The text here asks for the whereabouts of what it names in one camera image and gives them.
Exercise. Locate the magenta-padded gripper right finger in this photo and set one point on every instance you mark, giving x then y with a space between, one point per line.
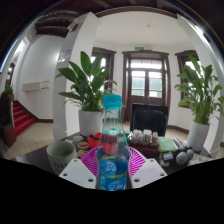
148 172

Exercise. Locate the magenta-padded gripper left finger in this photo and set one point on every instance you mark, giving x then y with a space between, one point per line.
77 172

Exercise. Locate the clear blue-capped water bottle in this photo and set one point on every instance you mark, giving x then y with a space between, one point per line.
113 163

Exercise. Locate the grey-green patterned mug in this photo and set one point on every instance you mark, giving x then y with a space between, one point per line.
60 156

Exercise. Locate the small round dish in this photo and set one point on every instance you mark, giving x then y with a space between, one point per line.
78 137
83 145

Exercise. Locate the green cloth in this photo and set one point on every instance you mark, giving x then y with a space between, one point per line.
166 144

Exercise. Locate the red box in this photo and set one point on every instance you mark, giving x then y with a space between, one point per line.
94 140

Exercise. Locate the grey round device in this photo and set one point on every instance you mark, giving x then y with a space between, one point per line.
181 156

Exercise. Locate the potted plant in white pot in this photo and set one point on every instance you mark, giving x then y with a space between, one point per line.
90 121
198 135

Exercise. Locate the black chair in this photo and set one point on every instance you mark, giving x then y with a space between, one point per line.
148 120

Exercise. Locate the colourful magazine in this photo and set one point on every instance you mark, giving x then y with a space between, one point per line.
201 160

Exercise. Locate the red carpeted staircase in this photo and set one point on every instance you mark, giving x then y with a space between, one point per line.
23 118

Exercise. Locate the dark wooden double door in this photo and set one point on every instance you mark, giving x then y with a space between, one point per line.
146 83

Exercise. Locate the dark wood framed window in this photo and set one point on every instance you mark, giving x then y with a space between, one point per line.
183 66
110 66

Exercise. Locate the green exit sign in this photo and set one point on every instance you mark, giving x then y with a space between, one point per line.
139 48

